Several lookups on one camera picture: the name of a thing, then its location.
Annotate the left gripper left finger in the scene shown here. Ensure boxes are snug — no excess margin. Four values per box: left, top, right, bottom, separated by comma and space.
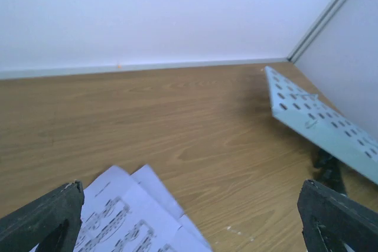
1, 181, 84, 251

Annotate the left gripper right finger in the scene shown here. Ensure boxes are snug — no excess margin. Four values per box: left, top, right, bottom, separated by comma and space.
297, 179, 377, 251

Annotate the sheet music page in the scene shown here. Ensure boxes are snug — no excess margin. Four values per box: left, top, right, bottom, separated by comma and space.
131, 165, 184, 220
29, 165, 213, 252

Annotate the light blue music stand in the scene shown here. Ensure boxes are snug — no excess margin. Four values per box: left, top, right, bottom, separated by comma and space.
264, 66, 377, 194

